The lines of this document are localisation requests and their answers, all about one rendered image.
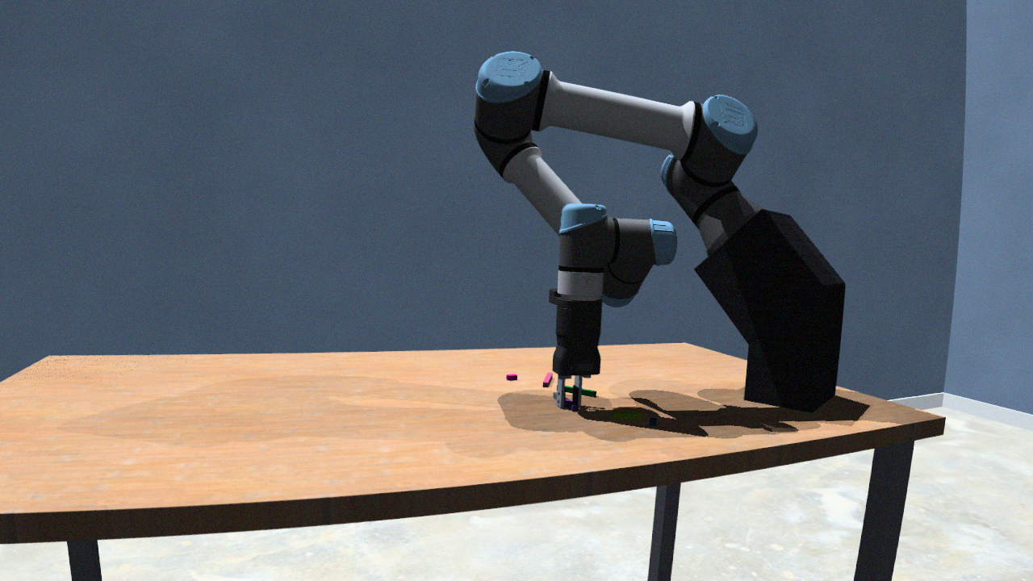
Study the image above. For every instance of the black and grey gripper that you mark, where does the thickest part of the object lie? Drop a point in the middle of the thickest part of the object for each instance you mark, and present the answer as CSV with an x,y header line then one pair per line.
x,y
578,318

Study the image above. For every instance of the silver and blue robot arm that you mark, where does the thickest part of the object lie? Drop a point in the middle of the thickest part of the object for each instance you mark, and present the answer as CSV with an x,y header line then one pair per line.
x,y
514,93

